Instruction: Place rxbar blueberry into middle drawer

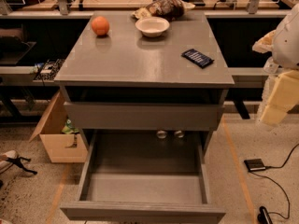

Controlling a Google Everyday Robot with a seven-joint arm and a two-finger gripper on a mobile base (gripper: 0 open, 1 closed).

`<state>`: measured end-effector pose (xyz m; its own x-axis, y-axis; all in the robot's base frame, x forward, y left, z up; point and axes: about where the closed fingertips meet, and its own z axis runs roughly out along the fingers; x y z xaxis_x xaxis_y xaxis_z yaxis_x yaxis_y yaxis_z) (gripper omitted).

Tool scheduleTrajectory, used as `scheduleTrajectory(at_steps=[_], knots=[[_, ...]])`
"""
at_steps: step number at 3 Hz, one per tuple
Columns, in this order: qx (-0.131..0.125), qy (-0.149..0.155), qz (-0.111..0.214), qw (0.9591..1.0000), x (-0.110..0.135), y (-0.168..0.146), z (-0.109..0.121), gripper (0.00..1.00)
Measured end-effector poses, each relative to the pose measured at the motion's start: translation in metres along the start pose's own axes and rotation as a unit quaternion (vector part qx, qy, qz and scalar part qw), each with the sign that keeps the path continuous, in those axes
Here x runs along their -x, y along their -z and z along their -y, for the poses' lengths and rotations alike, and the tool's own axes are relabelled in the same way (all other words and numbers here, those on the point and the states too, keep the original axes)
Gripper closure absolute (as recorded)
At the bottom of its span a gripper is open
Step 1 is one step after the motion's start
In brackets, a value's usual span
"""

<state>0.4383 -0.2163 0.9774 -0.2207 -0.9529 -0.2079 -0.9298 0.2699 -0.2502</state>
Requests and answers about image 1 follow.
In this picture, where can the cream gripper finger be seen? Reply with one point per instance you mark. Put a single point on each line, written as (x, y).
(283, 97)
(264, 44)

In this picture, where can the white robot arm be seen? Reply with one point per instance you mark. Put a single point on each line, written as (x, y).
(285, 50)

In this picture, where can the grey drawer cabinet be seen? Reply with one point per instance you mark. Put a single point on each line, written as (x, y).
(126, 67)

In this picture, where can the open grey middle drawer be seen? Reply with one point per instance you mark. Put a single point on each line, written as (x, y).
(138, 177)

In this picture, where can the closed grey top drawer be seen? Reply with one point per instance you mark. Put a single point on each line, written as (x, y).
(144, 117)

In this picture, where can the clear sanitizer bottle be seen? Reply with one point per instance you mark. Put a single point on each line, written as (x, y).
(270, 66)

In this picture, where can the brown chip bag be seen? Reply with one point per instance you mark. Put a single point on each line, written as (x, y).
(167, 9)

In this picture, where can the white bowl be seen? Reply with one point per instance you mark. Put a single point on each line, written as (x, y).
(152, 26)

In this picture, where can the black plug on floor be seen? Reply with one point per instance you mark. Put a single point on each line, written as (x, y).
(263, 216)

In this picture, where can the orange fruit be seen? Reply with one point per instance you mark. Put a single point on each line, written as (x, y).
(100, 25)

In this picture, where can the black patterned tray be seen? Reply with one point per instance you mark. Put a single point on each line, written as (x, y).
(48, 70)

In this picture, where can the cardboard box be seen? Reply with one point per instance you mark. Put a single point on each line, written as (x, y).
(60, 146)

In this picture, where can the white shoe with black strap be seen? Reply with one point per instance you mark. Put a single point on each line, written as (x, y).
(12, 157)

